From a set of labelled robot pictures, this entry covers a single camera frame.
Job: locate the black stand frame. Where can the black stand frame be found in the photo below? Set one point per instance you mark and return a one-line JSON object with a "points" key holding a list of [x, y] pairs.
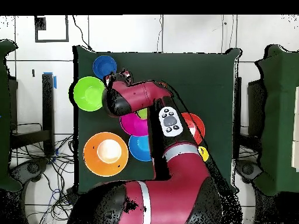
{"points": [[48, 105], [237, 105]]}

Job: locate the small dark blue bowl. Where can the small dark blue bowl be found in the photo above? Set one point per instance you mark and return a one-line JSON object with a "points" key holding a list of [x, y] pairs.
{"points": [[104, 65]]}

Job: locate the large pink bowl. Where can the large pink bowl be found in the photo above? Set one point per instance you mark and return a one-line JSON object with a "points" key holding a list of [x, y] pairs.
{"points": [[133, 126]]}

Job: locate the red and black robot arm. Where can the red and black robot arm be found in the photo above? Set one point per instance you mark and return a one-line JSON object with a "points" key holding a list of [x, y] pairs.
{"points": [[175, 198]]}

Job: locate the large orange bowl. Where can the large orange bowl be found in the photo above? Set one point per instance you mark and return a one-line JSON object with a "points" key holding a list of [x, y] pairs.
{"points": [[93, 158]]}

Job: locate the yellow cup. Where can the yellow cup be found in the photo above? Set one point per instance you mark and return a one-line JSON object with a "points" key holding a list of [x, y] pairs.
{"points": [[204, 154]]}

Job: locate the red shallow bowl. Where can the red shallow bowl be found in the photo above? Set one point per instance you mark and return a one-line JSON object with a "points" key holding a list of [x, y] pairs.
{"points": [[197, 126]]}

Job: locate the light blue bowl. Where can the light blue bowl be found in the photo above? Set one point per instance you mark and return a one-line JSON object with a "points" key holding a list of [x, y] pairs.
{"points": [[140, 149]]}

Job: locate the dark green tablecloth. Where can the dark green tablecloth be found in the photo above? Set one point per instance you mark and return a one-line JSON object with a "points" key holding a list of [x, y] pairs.
{"points": [[186, 74]]}

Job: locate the light green bowl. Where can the light green bowl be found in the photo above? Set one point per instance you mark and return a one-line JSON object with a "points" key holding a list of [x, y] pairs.
{"points": [[87, 93]]}

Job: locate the green cup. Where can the green cup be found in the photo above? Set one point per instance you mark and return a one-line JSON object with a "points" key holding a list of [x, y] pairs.
{"points": [[143, 113]]}

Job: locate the green-clothed side table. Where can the green-clothed side table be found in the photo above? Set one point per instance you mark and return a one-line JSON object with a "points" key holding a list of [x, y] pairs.
{"points": [[280, 116], [4, 163]]}

